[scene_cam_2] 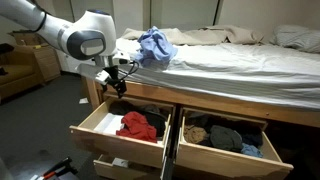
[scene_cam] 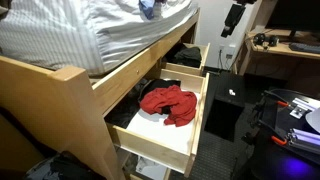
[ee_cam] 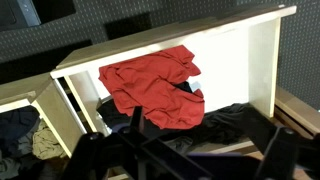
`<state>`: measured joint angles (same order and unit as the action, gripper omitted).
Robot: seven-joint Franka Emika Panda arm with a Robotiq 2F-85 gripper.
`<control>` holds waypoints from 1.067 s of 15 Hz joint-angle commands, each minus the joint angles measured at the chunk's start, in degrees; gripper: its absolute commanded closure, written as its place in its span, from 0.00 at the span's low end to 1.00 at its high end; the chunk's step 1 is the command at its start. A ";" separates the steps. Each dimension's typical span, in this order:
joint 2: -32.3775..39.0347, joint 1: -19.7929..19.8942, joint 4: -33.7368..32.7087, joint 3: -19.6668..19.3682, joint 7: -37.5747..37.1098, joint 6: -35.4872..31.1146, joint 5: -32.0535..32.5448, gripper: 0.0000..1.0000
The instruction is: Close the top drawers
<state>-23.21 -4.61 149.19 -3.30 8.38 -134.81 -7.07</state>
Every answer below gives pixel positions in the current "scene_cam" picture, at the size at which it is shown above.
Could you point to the wooden drawer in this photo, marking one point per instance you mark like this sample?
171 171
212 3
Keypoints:
160 136
129 169
187 69

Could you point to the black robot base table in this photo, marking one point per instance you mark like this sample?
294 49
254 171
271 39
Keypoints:
281 149

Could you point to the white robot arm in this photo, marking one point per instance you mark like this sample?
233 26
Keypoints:
234 16

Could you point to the red garment in drawer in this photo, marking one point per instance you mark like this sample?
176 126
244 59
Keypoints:
180 106

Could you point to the dark clothes in far drawer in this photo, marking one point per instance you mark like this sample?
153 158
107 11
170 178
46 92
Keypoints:
183 55

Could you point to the black cube cabinet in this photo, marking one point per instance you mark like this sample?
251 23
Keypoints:
226 109

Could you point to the white tag on cabinet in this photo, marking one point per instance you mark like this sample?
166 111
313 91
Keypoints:
232 92

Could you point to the white clothes in bottom drawer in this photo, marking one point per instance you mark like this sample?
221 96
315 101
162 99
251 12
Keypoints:
151 169

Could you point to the blue cloth on bed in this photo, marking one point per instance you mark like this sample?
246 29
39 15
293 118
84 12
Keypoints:
147 7

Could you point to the striped white mattress bedding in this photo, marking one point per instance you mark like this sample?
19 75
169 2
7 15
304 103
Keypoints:
96 35

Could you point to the wooden desk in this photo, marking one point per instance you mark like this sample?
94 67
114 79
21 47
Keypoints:
300 70

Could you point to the black headphones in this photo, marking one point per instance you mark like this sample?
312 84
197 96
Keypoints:
261 38

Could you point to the orange clamp upper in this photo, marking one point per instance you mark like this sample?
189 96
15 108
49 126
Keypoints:
282 104

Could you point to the orange clamp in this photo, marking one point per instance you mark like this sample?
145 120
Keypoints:
279 141
282 104

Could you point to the dark clothes pile on floor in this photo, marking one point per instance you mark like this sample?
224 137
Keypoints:
62 166

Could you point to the orange clamp lower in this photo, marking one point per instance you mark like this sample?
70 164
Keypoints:
279 141

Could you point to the black keyboard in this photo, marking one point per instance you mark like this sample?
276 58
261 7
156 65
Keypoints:
300 47

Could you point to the black monitor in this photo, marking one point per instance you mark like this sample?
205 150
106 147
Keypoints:
295 15

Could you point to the wall power outlet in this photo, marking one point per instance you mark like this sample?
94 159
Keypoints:
226 51

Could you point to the wooden bed frame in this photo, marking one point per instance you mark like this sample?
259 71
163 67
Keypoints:
65 109

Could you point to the aluminium bracket upper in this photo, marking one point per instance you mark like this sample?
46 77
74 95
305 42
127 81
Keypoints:
301 107

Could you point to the aluminium rail lower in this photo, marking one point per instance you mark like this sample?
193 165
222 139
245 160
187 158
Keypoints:
304 140

